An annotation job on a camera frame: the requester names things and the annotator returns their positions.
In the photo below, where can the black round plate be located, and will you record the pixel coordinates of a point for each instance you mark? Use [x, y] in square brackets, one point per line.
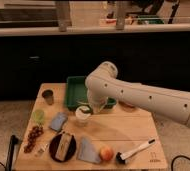
[54, 146]

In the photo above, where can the green plastic tray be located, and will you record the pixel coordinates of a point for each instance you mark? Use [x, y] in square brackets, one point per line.
[76, 92]

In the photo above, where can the orange bowl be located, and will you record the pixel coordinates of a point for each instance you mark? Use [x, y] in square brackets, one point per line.
[126, 105]

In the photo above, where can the blue sponge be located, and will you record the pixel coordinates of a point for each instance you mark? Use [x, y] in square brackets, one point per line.
[58, 121]

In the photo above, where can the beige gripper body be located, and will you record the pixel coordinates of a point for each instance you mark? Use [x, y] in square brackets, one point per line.
[97, 106]

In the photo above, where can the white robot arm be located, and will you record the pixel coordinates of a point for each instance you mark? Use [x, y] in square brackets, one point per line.
[102, 84]

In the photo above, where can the white black dish brush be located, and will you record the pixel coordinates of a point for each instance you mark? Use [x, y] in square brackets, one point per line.
[122, 157]

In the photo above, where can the blue folded cloth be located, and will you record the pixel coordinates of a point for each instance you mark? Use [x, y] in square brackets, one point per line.
[87, 152]

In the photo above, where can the bunch of red grapes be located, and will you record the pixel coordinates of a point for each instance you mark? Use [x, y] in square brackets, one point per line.
[32, 136]

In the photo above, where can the green chili pepper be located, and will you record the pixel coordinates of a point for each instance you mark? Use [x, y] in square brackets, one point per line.
[85, 109]

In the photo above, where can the black stand pole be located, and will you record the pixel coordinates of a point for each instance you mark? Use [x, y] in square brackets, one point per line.
[12, 145]

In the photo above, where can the brown wooden block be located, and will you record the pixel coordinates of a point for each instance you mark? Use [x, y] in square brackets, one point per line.
[63, 146]

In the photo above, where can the dark metal cup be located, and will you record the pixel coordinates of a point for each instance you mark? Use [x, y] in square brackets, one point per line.
[48, 96]

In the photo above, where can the small clear wrapped item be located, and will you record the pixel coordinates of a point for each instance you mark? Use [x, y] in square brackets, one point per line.
[41, 150]

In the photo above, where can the orange fruit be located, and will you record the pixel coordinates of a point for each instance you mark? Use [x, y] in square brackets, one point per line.
[106, 153]

